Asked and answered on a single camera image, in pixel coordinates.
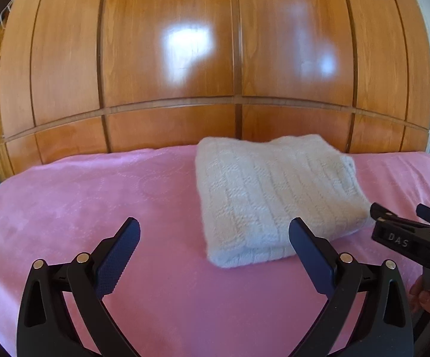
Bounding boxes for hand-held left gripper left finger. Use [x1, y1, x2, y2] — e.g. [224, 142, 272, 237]
[16, 217, 141, 357]

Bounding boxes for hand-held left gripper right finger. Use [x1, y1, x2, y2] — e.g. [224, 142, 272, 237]
[288, 217, 414, 357]

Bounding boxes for white knitted towel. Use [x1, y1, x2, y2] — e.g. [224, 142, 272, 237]
[194, 134, 374, 267]

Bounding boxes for pink blanket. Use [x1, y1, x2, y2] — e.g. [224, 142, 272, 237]
[0, 144, 430, 357]

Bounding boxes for wooden headboard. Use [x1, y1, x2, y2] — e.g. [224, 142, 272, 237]
[0, 0, 430, 180]

